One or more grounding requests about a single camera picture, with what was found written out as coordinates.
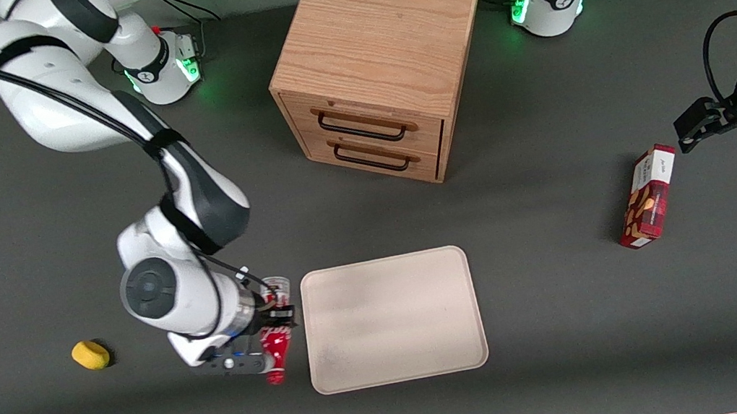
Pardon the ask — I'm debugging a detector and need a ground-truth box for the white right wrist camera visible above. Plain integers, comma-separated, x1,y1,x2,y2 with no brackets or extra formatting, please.
167,316,278,389

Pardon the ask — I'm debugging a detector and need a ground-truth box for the wooden drawer front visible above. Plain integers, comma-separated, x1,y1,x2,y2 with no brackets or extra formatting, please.
283,71,450,175
299,111,447,199

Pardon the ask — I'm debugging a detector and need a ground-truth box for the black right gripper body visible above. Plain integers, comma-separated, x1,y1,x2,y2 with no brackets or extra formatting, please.
233,283,274,338

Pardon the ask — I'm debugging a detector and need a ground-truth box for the black metal drawer handle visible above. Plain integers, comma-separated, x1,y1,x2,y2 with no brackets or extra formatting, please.
316,100,411,153
331,131,413,182

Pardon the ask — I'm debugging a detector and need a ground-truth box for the oak wooden drawer cabinet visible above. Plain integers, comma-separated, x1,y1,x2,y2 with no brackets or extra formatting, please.
256,0,516,207

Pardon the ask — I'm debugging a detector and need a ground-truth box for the black right base cable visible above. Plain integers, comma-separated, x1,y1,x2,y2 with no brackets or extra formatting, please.
146,0,227,66

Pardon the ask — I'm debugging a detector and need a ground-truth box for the red coke bottle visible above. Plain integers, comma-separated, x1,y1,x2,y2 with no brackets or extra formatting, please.
250,274,306,387

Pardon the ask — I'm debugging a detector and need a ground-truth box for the beige rectangular tray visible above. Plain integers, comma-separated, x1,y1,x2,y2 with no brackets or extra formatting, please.
295,243,493,397

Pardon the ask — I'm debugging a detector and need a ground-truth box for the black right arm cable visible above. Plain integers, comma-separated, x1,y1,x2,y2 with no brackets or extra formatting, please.
0,0,285,368

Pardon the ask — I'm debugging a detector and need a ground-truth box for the red plaid cookie box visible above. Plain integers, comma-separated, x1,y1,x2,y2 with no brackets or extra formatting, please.
605,141,691,253

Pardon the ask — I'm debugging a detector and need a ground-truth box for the yellow sponge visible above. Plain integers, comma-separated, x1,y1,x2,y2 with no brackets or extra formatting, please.
70,337,113,374

